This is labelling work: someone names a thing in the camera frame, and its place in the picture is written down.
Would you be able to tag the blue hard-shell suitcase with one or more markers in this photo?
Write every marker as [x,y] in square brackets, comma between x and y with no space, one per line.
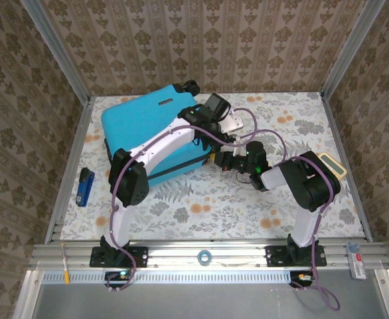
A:
[141,116]

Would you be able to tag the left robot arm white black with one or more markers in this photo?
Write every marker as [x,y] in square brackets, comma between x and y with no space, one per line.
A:
[128,179]

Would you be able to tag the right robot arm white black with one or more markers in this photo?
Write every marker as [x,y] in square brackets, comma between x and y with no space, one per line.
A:
[314,186]

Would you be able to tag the floral tablecloth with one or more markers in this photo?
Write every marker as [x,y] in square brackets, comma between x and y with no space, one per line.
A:
[214,206]

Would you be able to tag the yellow calculator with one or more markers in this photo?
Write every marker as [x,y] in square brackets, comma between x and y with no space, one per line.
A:
[335,166]

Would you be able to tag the blue tape roll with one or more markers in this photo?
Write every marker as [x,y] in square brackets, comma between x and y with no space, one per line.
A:
[198,258]

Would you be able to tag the black connector board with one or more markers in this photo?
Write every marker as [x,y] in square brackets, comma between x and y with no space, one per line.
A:
[118,276]
[302,277]

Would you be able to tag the blue stapler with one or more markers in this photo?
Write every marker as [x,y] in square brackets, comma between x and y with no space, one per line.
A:
[84,189]

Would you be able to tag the grey metal panel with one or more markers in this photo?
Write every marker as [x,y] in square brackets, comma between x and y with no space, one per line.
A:
[198,302]

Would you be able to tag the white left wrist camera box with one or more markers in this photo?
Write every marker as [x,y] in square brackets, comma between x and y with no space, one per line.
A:
[232,122]

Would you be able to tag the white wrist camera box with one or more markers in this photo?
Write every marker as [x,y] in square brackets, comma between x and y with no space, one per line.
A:
[232,122]
[240,148]

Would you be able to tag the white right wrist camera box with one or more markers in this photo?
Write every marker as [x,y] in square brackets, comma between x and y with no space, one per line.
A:
[240,148]

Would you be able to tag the aluminium mounting rail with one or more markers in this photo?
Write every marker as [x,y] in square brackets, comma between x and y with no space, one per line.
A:
[181,256]

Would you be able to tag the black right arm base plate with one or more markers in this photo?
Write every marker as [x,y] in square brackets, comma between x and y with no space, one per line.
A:
[272,257]

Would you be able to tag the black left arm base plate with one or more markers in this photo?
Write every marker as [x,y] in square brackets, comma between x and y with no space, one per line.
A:
[141,256]

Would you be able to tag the aluminium corner post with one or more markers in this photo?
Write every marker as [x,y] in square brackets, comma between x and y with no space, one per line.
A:
[350,50]
[56,50]

